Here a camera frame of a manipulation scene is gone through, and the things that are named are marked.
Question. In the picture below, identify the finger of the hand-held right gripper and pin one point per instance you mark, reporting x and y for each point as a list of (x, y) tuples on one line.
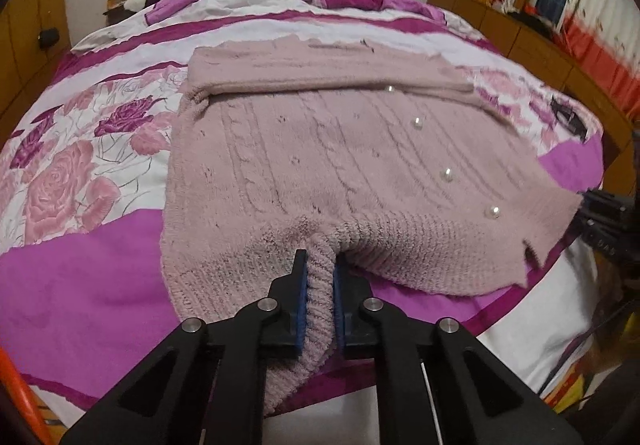
[(605, 210)]

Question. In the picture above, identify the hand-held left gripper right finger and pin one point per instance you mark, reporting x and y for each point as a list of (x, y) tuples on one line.
[(340, 310)]

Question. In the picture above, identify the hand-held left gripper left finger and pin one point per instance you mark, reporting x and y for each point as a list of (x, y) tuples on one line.
[(299, 305)]

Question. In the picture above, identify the pink knit cardigan sweater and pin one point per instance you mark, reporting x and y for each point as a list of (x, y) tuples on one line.
[(325, 150)]

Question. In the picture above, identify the dark clothes pile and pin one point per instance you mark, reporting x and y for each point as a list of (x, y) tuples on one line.
[(540, 20)]

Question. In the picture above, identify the small black patterned cloth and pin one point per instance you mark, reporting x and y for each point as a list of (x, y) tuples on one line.
[(569, 117)]

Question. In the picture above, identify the white and red curtain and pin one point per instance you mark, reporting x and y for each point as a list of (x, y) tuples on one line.
[(605, 15)]

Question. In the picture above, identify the floral magenta bed cover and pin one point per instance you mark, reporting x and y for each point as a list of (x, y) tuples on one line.
[(100, 275)]

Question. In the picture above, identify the orange bar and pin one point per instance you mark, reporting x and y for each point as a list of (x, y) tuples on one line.
[(20, 390)]

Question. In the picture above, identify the small black bag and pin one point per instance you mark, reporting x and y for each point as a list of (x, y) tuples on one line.
[(48, 38)]

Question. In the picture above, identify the wooden wardrobe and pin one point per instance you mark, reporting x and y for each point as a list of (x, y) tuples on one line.
[(25, 25)]

